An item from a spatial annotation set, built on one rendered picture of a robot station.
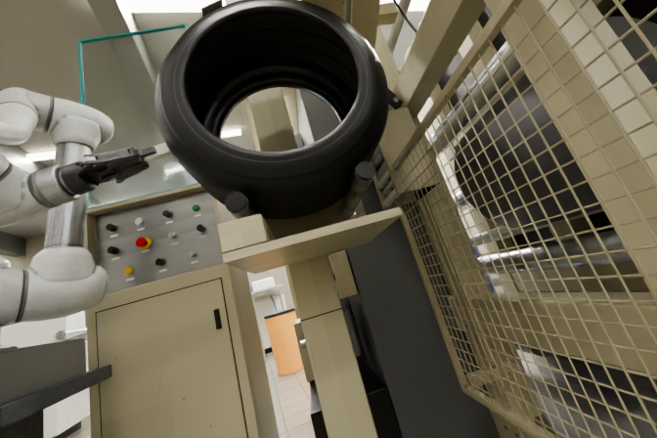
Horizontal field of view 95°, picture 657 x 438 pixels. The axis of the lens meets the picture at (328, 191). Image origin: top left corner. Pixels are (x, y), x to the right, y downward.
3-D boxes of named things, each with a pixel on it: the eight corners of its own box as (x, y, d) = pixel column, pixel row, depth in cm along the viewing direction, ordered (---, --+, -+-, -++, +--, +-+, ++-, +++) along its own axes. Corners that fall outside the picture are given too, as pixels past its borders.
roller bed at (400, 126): (382, 209, 115) (359, 142, 123) (418, 200, 117) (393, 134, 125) (397, 194, 96) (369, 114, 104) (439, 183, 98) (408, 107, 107)
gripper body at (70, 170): (54, 159, 68) (97, 146, 70) (80, 174, 76) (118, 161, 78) (60, 189, 66) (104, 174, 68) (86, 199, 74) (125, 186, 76)
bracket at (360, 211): (246, 254, 94) (240, 225, 97) (367, 222, 100) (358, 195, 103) (244, 253, 91) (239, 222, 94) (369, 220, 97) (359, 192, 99)
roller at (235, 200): (271, 229, 95) (264, 242, 93) (257, 224, 95) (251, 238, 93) (250, 196, 62) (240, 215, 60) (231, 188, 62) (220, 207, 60)
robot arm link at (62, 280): (9, 326, 92) (97, 313, 109) (19, 324, 83) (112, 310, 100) (41, 107, 114) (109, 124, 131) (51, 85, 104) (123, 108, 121)
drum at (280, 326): (314, 366, 300) (299, 306, 317) (277, 379, 288) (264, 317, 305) (308, 360, 333) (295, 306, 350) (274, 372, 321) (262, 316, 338)
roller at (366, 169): (355, 207, 99) (350, 220, 97) (342, 202, 99) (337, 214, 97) (378, 165, 66) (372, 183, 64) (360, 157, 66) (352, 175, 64)
